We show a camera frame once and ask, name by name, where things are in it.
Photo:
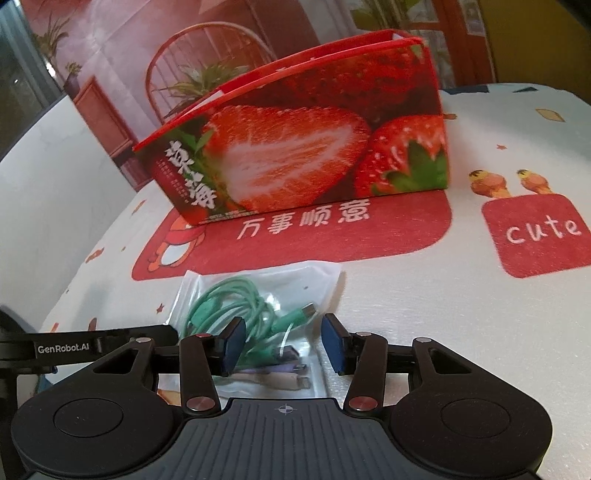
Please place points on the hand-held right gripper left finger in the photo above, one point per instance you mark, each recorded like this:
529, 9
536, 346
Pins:
233, 346

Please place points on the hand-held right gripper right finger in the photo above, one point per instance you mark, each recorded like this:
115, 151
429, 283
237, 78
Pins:
334, 344

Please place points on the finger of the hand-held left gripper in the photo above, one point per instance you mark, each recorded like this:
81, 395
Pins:
161, 334

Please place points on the red strawberry print box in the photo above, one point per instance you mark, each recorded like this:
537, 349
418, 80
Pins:
300, 138

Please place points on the white printed tablecloth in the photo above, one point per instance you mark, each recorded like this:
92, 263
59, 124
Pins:
461, 300

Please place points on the printed room scene backdrop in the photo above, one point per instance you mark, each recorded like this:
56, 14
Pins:
129, 55

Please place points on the dark framed window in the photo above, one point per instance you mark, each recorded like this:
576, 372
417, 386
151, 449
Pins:
18, 69

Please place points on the yellow wooden panel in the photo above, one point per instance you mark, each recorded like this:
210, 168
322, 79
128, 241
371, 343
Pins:
535, 41

